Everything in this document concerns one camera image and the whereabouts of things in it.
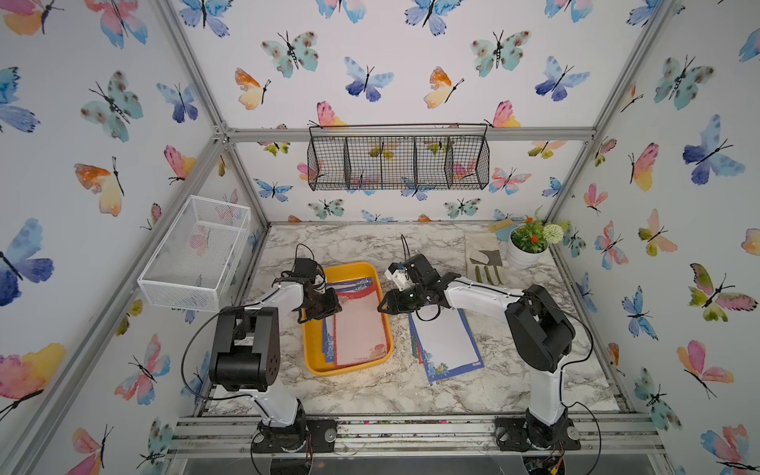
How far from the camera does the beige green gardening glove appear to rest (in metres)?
1.06

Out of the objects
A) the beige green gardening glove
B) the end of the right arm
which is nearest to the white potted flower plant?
the beige green gardening glove

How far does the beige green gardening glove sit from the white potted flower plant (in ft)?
0.22

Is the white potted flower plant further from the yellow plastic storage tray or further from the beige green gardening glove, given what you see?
the yellow plastic storage tray

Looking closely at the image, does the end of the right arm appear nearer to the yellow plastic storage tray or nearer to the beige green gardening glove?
the yellow plastic storage tray

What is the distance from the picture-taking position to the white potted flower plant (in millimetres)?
977

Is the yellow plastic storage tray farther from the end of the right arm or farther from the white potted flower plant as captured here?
the white potted flower plant

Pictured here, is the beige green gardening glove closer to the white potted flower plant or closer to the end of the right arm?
the white potted flower plant
